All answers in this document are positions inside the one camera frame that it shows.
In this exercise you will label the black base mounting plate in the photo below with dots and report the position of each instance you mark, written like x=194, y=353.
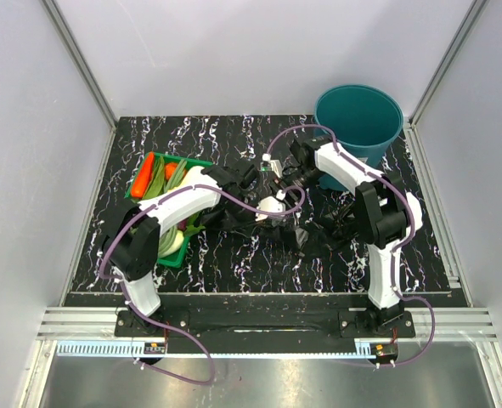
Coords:
x=339, y=315

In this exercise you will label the white round vegetable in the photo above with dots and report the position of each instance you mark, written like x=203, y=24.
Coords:
x=176, y=244

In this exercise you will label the teal trash bin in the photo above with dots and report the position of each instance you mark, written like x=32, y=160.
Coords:
x=364, y=119

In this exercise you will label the orange tomato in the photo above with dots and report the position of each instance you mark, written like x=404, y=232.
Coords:
x=169, y=169

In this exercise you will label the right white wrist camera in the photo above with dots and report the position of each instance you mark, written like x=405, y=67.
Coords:
x=268, y=164

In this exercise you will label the green vegetable basket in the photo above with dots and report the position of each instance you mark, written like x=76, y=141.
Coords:
x=158, y=174

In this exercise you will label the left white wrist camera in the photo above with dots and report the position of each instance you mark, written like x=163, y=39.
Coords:
x=270, y=207

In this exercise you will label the black trash bag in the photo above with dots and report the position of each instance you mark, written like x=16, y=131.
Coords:
x=308, y=239

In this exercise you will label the purple onion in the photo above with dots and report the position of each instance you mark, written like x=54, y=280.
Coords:
x=182, y=225

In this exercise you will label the yellow white napa cabbage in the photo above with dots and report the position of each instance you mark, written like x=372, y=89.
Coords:
x=193, y=176

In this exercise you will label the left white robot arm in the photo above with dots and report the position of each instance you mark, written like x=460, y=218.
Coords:
x=131, y=244

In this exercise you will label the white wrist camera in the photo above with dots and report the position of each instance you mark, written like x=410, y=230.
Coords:
x=268, y=164
x=270, y=207

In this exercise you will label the orange carrot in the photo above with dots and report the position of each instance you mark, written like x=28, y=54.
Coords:
x=142, y=179

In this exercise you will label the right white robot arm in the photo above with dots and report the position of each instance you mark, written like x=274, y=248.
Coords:
x=386, y=217

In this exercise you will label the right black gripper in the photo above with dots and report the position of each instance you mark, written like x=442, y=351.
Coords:
x=279, y=183

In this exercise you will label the aluminium frame rail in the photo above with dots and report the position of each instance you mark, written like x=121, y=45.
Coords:
x=467, y=322

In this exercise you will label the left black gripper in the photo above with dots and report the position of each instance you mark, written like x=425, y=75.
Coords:
x=253, y=213

